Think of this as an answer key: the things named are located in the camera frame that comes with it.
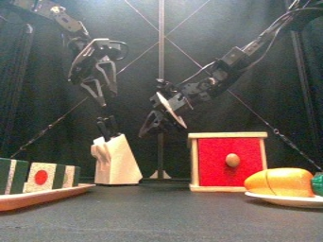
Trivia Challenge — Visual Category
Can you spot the wooden box with red drawer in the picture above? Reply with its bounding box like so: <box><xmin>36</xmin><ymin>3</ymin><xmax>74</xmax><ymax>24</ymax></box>
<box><xmin>185</xmin><ymin>130</ymin><xmax>269</xmax><ymax>194</ymax></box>

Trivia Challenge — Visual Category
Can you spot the small green white toy sushi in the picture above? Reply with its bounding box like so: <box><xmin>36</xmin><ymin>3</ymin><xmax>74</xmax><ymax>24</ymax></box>
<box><xmin>61</xmin><ymin>164</ymin><xmax>81</xmax><ymax>189</ymax></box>

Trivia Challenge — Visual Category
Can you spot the black cable along right arm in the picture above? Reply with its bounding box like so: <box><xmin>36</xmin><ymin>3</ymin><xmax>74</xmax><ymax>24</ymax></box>
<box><xmin>177</xmin><ymin>6</ymin><xmax>304</xmax><ymax>86</ymax></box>

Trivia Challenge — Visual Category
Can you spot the black toy knife handle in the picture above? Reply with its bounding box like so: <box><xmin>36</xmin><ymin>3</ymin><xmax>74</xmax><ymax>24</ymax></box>
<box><xmin>106</xmin><ymin>114</ymin><xmax>122</xmax><ymax>139</ymax></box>
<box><xmin>94</xmin><ymin>116</ymin><xmax>112</xmax><ymax>143</ymax></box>

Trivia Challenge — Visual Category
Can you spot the white round plate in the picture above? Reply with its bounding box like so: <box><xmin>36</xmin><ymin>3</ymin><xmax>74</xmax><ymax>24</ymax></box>
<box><xmin>242</xmin><ymin>190</ymin><xmax>323</xmax><ymax>210</ymax></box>

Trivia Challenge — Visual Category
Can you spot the orange toy carrot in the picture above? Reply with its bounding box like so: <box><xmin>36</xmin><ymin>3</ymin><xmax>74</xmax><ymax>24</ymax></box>
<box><xmin>241</xmin><ymin>166</ymin><xmax>323</xmax><ymax>199</ymax></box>

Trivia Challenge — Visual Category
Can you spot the vertical metal frame pole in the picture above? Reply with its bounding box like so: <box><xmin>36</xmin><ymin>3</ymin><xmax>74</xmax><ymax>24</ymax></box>
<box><xmin>148</xmin><ymin>0</ymin><xmax>173</xmax><ymax>181</ymax></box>

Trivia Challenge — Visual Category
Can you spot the black cable loop on gripper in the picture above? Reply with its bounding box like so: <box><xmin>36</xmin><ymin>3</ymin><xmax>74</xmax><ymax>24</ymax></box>
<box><xmin>108</xmin><ymin>40</ymin><xmax>129</xmax><ymax>61</ymax></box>

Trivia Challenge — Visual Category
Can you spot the wooden rectangular sushi plate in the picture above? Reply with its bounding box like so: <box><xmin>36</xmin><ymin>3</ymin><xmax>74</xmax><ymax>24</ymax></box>
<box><xmin>0</xmin><ymin>182</ymin><xmax>97</xmax><ymax>213</ymax></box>

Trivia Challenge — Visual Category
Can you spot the diagonal frame brace wire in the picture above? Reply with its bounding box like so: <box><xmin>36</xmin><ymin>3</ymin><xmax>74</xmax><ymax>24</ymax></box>
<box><xmin>9</xmin><ymin>0</ymin><xmax>212</xmax><ymax>160</ymax></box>
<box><xmin>122</xmin><ymin>0</ymin><xmax>323</xmax><ymax>173</ymax></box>

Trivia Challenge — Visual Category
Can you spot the wooden knife block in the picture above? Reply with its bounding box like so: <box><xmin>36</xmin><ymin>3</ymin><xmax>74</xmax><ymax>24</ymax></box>
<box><xmin>89</xmin><ymin>133</ymin><xmax>144</xmax><ymax>186</ymax></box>

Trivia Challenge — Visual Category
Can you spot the toy sushi with red dot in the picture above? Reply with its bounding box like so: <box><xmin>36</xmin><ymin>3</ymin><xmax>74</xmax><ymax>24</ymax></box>
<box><xmin>21</xmin><ymin>162</ymin><xmax>68</xmax><ymax>194</ymax></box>

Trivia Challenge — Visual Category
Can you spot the dark side frame pole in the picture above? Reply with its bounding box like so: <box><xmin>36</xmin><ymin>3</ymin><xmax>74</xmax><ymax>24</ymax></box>
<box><xmin>288</xmin><ymin>29</ymin><xmax>323</xmax><ymax>162</ymax></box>

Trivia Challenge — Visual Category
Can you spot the green white toy sushi piece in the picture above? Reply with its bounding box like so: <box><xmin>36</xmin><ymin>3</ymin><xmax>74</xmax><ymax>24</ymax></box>
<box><xmin>0</xmin><ymin>157</ymin><xmax>30</xmax><ymax>196</ymax></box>

